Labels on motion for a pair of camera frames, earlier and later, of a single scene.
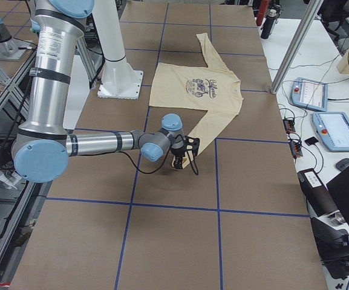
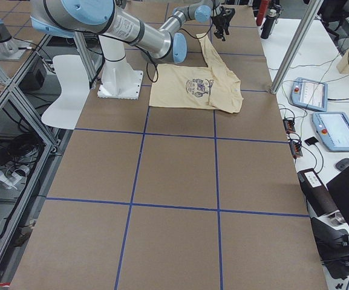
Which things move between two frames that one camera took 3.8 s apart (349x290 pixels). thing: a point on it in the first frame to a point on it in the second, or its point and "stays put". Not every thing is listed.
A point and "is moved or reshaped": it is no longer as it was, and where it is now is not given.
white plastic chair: [77, 90] stays put
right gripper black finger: [178, 162] to [219, 32]
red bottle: [263, 8] stays put
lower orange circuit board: [296, 148] stays put
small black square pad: [311, 141] stays put
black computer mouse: [343, 163] stays put
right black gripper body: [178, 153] to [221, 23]
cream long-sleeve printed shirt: [215, 89] is moved or reshaped
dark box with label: [319, 197] stays put
